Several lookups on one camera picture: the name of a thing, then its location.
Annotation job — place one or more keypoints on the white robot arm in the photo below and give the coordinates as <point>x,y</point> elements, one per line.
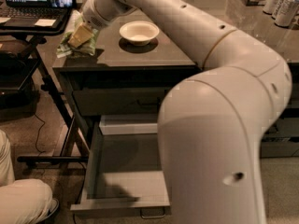
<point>210,125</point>

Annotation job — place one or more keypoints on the open grey middle drawer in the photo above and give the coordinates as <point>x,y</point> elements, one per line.
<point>124,177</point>

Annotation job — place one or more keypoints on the white paper bowl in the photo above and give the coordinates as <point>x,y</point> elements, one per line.
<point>139,33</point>

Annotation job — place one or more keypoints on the black laptop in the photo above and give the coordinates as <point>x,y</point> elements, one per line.
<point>23,14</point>

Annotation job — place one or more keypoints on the grey middle right drawer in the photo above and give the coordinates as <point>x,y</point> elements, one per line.
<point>284,129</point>

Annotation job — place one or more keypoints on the black laptop stand table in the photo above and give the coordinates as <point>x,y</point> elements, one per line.
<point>29,56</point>

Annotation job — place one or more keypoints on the person leg beige trousers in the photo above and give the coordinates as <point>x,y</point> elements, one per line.
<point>26,201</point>

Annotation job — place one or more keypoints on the white can middle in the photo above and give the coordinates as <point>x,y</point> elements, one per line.
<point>280,3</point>

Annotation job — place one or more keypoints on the grey bottom right drawer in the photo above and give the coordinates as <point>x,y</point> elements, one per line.
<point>279,150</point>

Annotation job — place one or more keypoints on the yellow sticky note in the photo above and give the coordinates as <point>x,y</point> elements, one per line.
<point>44,22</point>

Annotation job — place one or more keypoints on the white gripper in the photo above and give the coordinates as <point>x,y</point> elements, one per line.
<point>94,12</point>

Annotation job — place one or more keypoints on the green jalapeno chip bag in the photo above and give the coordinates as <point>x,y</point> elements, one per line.
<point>88,48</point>

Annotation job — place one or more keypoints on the white can right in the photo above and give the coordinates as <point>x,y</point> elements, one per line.
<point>286,13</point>

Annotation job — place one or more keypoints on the grey top left drawer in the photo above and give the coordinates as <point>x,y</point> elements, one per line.
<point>95,102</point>

